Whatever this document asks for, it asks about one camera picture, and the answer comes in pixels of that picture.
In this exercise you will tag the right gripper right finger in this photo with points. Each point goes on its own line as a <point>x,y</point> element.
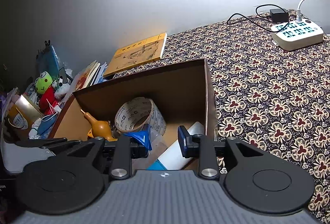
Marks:
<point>185,142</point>

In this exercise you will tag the floral patterned tablecloth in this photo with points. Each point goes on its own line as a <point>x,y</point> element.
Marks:
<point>268,97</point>

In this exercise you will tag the gold white paper box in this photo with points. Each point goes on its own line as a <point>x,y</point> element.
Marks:
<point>22,115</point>

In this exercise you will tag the brown cardboard box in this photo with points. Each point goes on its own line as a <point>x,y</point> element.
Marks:
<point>182,92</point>

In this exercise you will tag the white tube blue cap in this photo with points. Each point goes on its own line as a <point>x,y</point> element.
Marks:
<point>172,158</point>

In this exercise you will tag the yellow book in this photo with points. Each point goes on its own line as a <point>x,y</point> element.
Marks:
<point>136,54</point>

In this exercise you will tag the brown calabash gourd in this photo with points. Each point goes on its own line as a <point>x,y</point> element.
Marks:
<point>98,128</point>

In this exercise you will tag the patterned tape roll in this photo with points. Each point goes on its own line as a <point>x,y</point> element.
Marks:
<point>133,115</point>

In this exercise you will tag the green frog plush toy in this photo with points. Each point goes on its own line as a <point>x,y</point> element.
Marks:
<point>51,90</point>

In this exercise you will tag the stack of books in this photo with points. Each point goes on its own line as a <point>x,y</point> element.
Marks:
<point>90,76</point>

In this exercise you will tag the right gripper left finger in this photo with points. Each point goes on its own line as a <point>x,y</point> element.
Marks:
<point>140,142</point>

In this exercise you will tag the blue bag with clip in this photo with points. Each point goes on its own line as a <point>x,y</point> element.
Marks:
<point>47,60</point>

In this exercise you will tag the white power strip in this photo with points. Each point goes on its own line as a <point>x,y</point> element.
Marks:
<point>297,34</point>

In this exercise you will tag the black power adapter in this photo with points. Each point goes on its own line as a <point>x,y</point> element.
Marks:
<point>279,15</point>

